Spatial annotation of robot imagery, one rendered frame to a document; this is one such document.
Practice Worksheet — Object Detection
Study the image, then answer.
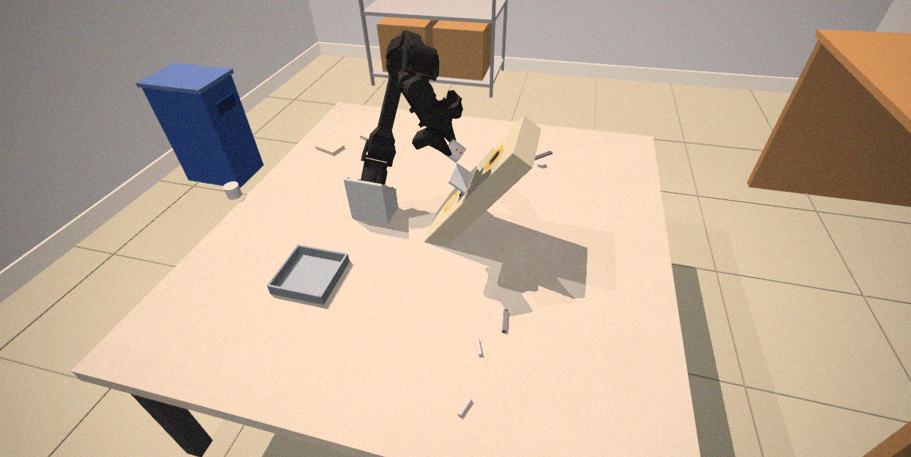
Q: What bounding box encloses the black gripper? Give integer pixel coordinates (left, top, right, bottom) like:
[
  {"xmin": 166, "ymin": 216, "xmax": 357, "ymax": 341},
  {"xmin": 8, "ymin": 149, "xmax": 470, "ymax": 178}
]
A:
[{"xmin": 409, "ymin": 100, "xmax": 456, "ymax": 156}]

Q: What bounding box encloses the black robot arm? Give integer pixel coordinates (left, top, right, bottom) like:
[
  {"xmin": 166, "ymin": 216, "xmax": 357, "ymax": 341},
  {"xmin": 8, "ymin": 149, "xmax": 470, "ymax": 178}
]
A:
[{"xmin": 358, "ymin": 30, "xmax": 463, "ymax": 185}]

